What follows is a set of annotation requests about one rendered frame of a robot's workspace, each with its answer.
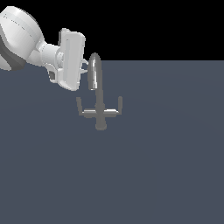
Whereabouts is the grey faucet handle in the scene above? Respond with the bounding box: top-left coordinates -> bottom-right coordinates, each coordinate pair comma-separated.
75,96 -> 96,119
103,95 -> 123,118

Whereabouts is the grey faucet spout and stem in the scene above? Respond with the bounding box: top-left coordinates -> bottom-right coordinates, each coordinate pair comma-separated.
87,52 -> 108,131

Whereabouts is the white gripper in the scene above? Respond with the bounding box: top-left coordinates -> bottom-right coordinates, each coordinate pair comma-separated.
47,27 -> 89,92

